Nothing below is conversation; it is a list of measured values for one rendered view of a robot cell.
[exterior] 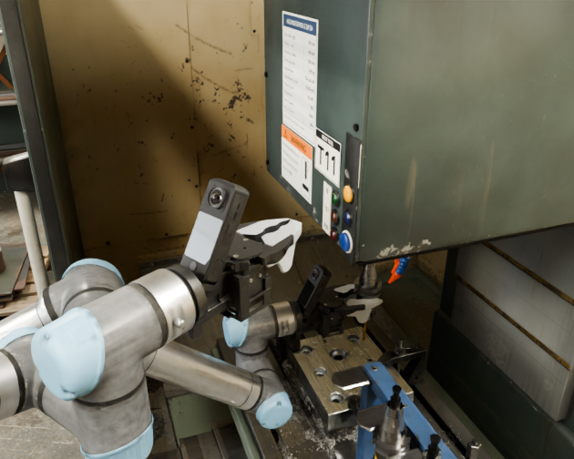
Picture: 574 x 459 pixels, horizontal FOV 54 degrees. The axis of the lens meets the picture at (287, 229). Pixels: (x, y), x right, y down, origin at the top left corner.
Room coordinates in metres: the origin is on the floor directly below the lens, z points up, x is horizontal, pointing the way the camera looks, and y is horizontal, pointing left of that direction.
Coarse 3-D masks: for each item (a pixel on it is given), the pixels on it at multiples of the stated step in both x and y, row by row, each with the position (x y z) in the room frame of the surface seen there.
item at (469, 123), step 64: (320, 0) 0.90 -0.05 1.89; (384, 0) 0.75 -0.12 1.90; (448, 0) 0.79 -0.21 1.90; (512, 0) 0.82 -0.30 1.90; (320, 64) 0.90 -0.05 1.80; (384, 64) 0.76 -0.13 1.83; (448, 64) 0.79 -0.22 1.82; (512, 64) 0.83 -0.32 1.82; (320, 128) 0.89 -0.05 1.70; (384, 128) 0.76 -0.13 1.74; (448, 128) 0.79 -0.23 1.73; (512, 128) 0.83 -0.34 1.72; (320, 192) 0.88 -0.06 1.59; (384, 192) 0.76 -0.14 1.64; (448, 192) 0.80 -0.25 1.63; (512, 192) 0.84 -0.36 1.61; (384, 256) 0.77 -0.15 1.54
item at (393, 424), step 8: (392, 408) 0.70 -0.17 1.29; (400, 408) 0.70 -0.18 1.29; (384, 416) 0.70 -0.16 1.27; (392, 416) 0.69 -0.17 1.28; (400, 416) 0.69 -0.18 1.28; (384, 424) 0.70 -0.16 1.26; (392, 424) 0.69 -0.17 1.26; (400, 424) 0.69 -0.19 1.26; (384, 432) 0.69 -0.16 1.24; (392, 432) 0.69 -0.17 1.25; (400, 432) 0.69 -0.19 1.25; (384, 440) 0.69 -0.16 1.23; (392, 440) 0.68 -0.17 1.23; (400, 440) 0.69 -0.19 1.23
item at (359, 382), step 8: (352, 368) 0.89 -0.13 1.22; (360, 368) 0.89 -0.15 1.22; (336, 376) 0.86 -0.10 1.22; (344, 376) 0.86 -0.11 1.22; (352, 376) 0.86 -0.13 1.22; (360, 376) 0.86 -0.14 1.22; (336, 384) 0.84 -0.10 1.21; (344, 384) 0.84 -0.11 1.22; (352, 384) 0.84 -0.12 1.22; (360, 384) 0.84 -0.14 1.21; (368, 384) 0.84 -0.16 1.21
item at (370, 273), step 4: (368, 264) 1.11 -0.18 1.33; (372, 264) 1.11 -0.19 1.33; (364, 268) 1.11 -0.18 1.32; (368, 268) 1.11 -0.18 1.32; (372, 268) 1.11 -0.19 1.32; (364, 272) 1.11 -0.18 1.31; (368, 272) 1.10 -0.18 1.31; (372, 272) 1.11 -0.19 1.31; (376, 272) 1.12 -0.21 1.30; (360, 276) 1.12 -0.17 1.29; (364, 276) 1.11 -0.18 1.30; (368, 276) 1.10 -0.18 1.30; (372, 276) 1.10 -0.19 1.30; (376, 276) 1.11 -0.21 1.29; (360, 280) 1.11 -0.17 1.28; (364, 280) 1.10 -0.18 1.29; (368, 280) 1.10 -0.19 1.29; (372, 280) 1.10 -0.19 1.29; (376, 280) 1.11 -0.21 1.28; (360, 284) 1.11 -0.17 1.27; (364, 284) 1.10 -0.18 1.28; (368, 284) 1.10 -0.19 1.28; (372, 284) 1.10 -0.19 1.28; (376, 284) 1.11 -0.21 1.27
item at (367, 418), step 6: (366, 408) 0.78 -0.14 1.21; (372, 408) 0.78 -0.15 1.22; (378, 408) 0.78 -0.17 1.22; (384, 408) 0.78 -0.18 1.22; (360, 414) 0.76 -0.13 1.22; (366, 414) 0.76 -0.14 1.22; (372, 414) 0.76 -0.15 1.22; (378, 414) 0.76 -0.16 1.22; (360, 420) 0.75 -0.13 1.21; (366, 420) 0.75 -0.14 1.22; (372, 420) 0.75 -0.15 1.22; (378, 420) 0.75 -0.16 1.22; (360, 426) 0.74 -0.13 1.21; (366, 426) 0.73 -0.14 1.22; (372, 426) 0.73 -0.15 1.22; (372, 432) 0.72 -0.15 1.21
